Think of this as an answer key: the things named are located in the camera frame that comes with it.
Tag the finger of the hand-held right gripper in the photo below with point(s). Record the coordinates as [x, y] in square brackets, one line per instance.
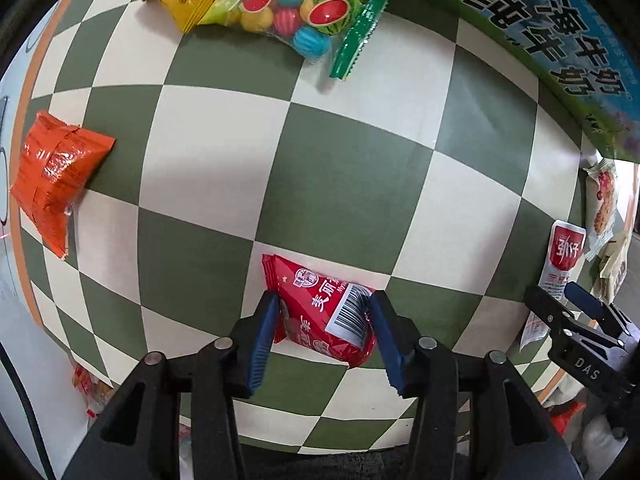
[585, 300]
[547, 310]

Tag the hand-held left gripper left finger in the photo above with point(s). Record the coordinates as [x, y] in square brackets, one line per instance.
[262, 340]

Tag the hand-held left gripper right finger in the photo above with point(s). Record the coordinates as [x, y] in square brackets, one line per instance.
[387, 345]

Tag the white packet with red label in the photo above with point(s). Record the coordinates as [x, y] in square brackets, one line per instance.
[562, 255]

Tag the small red snack packet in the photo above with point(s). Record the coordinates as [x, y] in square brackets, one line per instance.
[320, 310]

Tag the printed cardboard box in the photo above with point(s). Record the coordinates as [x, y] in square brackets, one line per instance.
[550, 25]

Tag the white cookie packet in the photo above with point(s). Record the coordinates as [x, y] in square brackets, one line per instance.
[602, 205]

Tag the person's grey fleece clothing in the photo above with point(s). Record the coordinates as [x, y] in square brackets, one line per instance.
[320, 465]

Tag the clear red-print plastic packet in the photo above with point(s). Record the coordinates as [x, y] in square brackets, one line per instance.
[87, 390]

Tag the orange snack packet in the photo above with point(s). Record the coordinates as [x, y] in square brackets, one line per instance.
[50, 185]

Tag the green fruit candy packet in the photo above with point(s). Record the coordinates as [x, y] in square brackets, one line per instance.
[300, 5]

